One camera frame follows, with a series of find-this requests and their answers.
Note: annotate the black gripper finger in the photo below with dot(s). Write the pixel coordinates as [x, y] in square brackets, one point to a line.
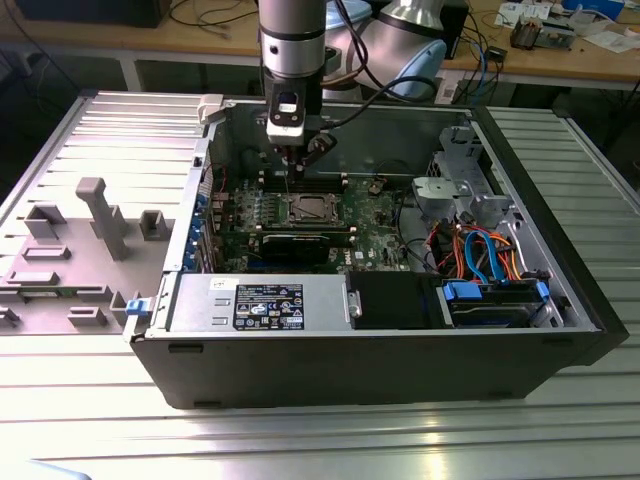
[289, 155]
[322, 145]

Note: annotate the black graphics card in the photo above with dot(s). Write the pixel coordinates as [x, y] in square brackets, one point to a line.
[295, 247]

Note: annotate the silver CPU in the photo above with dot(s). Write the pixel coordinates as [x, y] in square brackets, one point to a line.
[313, 208]

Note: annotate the wooden desk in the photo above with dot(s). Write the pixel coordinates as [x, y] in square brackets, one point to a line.
[225, 40]

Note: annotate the black heatsink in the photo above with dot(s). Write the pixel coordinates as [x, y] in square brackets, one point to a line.
[525, 35]

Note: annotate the black RAM slot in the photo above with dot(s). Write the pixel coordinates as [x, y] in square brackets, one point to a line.
[330, 177]
[330, 172]
[330, 183]
[330, 189]

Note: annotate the white papers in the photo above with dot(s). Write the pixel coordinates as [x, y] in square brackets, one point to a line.
[615, 40]

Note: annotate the green motherboard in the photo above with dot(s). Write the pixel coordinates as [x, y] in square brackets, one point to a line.
[375, 235]

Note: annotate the grey device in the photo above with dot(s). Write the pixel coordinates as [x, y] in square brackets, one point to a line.
[557, 35]

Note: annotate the black monitor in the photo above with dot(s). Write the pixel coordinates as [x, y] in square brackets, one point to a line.
[90, 12]

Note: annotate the grey parts rack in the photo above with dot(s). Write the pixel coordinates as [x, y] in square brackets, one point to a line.
[75, 280]

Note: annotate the hard disk blue carrier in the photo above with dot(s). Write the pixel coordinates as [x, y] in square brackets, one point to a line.
[485, 314]

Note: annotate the black PC case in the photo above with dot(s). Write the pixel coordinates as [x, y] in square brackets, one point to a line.
[350, 370]

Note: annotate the silver power supply unit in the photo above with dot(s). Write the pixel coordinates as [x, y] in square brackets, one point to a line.
[200, 300]

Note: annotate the metal drive cage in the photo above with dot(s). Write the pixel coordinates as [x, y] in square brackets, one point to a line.
[440, 192]

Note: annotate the small black adapter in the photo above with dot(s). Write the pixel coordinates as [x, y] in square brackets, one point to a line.
[496, 54]

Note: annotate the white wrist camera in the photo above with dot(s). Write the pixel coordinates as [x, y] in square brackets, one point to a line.
[285, 130]

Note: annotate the blue case latch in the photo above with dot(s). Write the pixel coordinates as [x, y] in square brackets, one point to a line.
[136, 307]

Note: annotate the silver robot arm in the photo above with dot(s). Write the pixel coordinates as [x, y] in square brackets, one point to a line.
[292, 30]

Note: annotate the black drive bay cover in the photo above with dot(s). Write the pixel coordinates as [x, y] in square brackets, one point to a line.
[390, 300]

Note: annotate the CPU socket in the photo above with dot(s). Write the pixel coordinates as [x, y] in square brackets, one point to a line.
[291, 218]

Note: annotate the beige case latch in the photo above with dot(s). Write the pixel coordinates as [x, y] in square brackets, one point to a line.
[210, 107]

